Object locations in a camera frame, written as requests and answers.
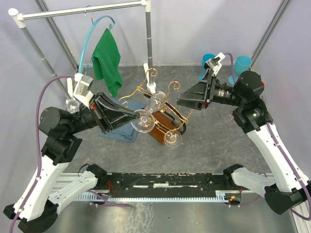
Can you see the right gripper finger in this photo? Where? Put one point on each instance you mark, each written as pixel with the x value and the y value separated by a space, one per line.
pixel 195 93
pixel 191 103

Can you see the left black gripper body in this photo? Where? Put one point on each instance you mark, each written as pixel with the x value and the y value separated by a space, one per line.
pixel 94 107

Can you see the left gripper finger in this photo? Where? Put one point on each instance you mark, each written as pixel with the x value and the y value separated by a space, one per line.
pixel 118 111
pixel 114 123

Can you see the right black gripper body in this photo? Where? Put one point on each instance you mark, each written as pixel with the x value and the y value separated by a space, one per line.
pixel 211 88

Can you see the clear wine glass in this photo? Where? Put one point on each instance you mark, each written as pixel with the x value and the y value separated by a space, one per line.
pixel 72 106
pixel 146 121
pixel 173 139

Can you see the blue wine glass front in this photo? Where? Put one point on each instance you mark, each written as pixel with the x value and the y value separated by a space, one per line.
pixel 205 58

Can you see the blue wine glass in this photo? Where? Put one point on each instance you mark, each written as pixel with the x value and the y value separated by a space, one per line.
pixel 205 58
pixel 242 64

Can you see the blue wine glass back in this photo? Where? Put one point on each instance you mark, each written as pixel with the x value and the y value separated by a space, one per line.
pixel 242 64

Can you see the clear wine glass front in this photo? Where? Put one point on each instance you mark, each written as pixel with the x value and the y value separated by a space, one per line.
pixel 173 139

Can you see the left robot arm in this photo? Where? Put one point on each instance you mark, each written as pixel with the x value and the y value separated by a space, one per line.
pixel 38 209

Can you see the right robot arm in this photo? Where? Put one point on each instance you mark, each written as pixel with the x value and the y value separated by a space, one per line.
pixel 289 186

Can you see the folded blue cloth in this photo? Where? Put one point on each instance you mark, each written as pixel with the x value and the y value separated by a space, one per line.
pixel 125 133

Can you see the green cloth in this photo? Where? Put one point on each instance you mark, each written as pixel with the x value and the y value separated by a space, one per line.
pixel 105 60

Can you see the teal clothes hanger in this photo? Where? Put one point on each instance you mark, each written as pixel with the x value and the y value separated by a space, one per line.
pixel 88 35

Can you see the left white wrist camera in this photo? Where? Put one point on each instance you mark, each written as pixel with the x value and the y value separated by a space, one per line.
pixel 82 89

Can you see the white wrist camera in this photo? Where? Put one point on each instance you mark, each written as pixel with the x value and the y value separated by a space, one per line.
pixel 82 89
pixel 215 63

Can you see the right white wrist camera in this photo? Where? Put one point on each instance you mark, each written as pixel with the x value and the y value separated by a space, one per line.
pixel 215 63

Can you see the gold wire wine glass rack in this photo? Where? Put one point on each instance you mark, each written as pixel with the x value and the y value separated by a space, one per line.
pixel 169 118

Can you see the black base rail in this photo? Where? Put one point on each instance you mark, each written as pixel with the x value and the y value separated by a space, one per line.
pixel 165 185

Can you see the white clothes rail frame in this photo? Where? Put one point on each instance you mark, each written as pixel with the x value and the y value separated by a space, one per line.
pixel 20 18

